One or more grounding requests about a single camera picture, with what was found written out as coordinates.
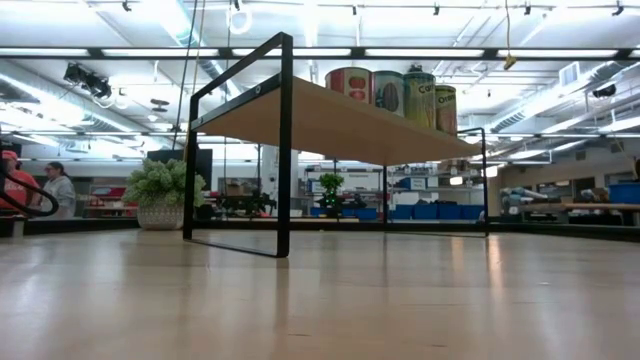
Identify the black ceiling camera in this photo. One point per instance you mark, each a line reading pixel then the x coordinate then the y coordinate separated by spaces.
pixel 90 82

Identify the person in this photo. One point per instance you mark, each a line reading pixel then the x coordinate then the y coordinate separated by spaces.
pixel 17 187
pixel 60 192

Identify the black frame wooden shelf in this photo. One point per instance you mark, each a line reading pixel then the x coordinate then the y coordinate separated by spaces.
pixel 325 120

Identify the white ceiling vent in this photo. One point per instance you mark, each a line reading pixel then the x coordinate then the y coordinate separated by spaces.
pixel 569 74

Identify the black overhead beam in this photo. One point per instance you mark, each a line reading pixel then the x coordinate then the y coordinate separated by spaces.
pixel 225 53

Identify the red storage rack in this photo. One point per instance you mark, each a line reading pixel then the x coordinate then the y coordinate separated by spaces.
pixel 107 192

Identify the bushy plant in white pot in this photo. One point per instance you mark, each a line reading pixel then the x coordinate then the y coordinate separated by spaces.
pixel 160 185

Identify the blue storage bin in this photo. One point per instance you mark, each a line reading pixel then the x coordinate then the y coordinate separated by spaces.
pixel 449 212
pixel 472 212
pixel 425 212
pixel 401 212
pixel 366 214

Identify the black monitor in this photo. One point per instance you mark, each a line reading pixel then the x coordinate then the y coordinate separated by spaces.
pixel 204 165

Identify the white can with purple fruit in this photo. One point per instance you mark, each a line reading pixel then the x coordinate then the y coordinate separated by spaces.
pixel 390 95

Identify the large blue bin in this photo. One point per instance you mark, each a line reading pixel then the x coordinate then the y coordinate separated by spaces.
pixel 625 193

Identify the tall yellow green lettered can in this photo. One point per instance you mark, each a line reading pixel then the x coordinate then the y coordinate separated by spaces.
pixel 420 100

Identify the tall yellow brown can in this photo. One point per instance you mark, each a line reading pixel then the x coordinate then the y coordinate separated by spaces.
pixel 446 110

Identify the small green plant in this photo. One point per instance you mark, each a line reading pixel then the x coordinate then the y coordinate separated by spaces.
pixel 331 182

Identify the black ceiling disc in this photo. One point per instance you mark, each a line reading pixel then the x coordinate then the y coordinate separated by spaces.
pixel 159 102

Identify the small black ceiling device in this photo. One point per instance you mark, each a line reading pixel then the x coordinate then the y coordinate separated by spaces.
pixel 605 91

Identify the red white tomato can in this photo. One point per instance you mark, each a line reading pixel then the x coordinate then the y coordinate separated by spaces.
pixel 350 85

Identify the blue box on rack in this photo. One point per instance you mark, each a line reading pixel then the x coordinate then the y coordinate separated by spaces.
pixel 412 183

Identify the wooden background table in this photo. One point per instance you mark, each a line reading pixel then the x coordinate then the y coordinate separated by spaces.
pixel 590 206

